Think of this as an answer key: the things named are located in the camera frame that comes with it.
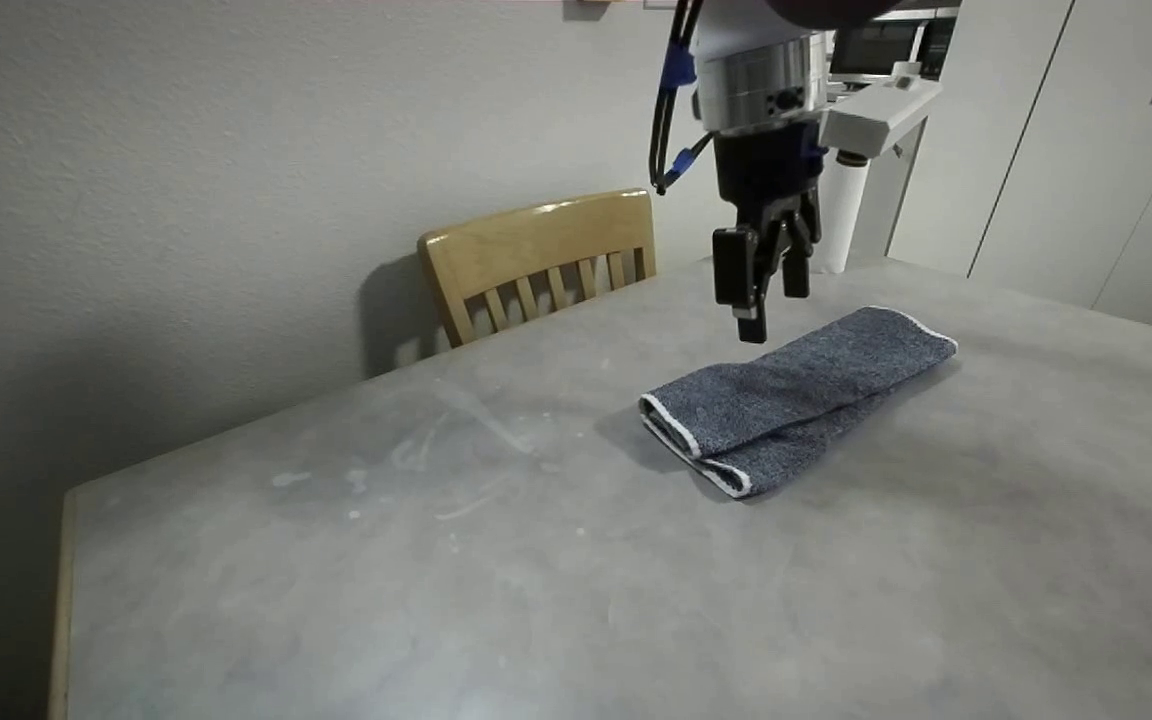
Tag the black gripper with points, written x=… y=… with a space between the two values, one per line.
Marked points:
x=762 y=177

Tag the grey towel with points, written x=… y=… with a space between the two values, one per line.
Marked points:
x=767 y=420

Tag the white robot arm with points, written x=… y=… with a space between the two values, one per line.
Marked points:
x=758 y=69

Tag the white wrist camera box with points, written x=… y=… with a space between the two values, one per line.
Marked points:
x=876 y=117

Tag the wooden chair at wall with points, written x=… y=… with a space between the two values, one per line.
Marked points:
x=547 y=259

